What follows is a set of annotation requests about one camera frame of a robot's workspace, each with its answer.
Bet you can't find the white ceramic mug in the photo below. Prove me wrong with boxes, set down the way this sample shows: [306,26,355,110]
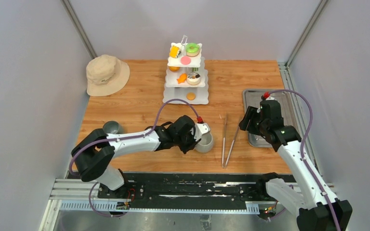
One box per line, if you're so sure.
[195,132,214,154]

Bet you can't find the orange round macaron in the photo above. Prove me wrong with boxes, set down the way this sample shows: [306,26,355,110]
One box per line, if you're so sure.
[186,92,196,101]

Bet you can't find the metal tongs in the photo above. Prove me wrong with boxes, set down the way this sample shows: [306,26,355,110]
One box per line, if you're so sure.
[221,113,240,169]

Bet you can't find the orange fish-shaped pastry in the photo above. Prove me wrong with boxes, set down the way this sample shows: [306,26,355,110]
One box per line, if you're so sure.
[177,73,187,84]

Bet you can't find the white chocolate donut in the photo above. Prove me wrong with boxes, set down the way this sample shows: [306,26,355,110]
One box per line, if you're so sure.
[186,72,201,86]

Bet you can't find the orange cupcake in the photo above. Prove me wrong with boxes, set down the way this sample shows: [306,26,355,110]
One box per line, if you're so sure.
[168,66,180,72]

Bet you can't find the dark grey ceramic mug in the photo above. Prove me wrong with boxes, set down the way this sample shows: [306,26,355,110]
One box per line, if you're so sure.
[102,120,124,134]

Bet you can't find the pink round macaron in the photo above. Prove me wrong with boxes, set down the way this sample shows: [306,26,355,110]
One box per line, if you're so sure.
[180,56,191,65]

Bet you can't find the yellow cake slice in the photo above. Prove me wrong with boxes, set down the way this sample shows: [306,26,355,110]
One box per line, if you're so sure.
[169,45,182,58]

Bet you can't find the green frosted donut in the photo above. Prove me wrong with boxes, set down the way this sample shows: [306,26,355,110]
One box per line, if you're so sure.
[185,43,201,57]

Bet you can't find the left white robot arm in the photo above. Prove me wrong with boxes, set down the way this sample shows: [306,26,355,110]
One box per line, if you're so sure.
[71,115,211,199]

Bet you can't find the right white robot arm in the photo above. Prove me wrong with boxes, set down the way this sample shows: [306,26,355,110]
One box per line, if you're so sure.
[239,100,353,231]

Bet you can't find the metal serving tray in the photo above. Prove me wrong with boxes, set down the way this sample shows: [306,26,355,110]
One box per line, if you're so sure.
[242,89,299,148]

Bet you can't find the white three-tier dessert stand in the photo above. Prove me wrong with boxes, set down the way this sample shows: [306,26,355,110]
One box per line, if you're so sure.
[163,35,209,105]

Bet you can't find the beige bucket hat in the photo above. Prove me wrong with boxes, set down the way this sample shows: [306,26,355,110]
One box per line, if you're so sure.
[86,54,130,97]

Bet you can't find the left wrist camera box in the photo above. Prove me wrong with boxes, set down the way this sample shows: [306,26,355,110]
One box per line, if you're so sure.
[194,123,211,141]

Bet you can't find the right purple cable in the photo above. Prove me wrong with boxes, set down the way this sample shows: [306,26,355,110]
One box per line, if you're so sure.
[263,89,342,231]

